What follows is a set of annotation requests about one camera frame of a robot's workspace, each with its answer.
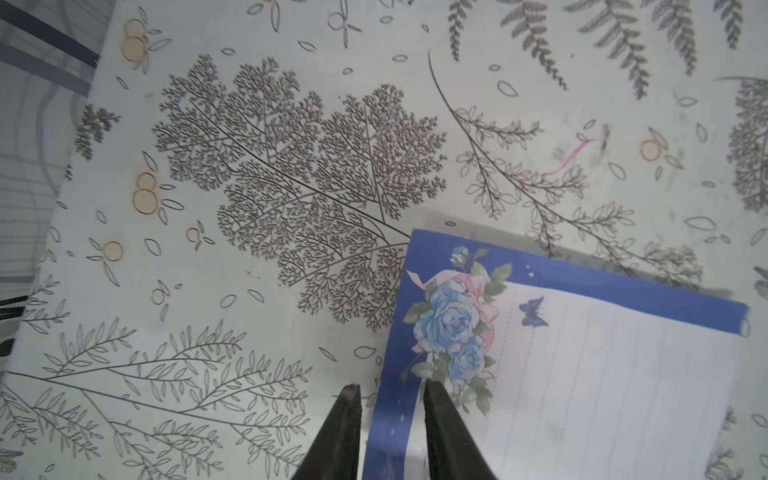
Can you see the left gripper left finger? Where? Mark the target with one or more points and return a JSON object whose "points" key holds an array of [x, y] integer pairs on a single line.
{"points": [[334, 453]]}

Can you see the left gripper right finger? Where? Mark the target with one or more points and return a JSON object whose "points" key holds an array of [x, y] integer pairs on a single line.
{"points": [[452, 452]]}

